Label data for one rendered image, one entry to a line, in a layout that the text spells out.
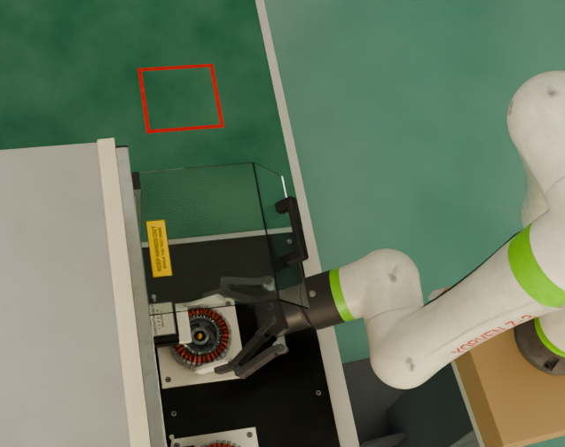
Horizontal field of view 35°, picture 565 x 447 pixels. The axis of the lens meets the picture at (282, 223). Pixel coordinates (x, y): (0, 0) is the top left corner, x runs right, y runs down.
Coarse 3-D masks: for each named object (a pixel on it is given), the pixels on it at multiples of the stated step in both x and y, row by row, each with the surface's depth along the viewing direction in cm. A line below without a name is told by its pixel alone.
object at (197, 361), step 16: (192, 320) 159; (208, 320) 158; (224, 320) 159; (192, 336) 157; (208, 336) 158; (224, 336) 157; (176, 352) 155; (192, 352) 155; (208, 352) 156; (224, 352) 156; (192, 368) 156
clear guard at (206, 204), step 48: (144, 192) 140; (192, 192) 141; (240, 192) 142; (144, 240) 136; (192, 240) 137; (240, 240) 138; (288, 240) 144; (192, 288) 134; (240, 288) 135; (288, 288) 138
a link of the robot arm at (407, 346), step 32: (480, 288) 123; (512, 288) 118; (384, 320) 141; (416, 320) 135; (448, 320) 129; (480, 320) 125; (512, 320) 122; (384, 352) 139; (416, 352) 135; (448, 352) 132; (416, 384) 140
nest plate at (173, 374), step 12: (228, 312) 163; (228, 324) 162; (168, 348) 159; (192, 348) 159; (204, 348) 160; (240, 348) 160; (168, 360) 158; (168, 372) 157; (180, 372) 157; (192, 372) 157; (228, 372) 158; (168, 384) 156; (180, 384) 156; (192, 384) 157
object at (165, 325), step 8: (184, 312) 151; (152, 320) 146; (160, 320) 146; (168, 320) 146; (176, 320) 146; (184, 320) 151; (152, 328) 145; (160, 328) 145; (168, 328) 146; (176, 328) 146; (184, 328) 150; (160, 336) 145; (168, 336) 145; (176, 336) 145; (184, 336) 150; (160, 344) 147; (168, 344) 147; (176, 344) 148
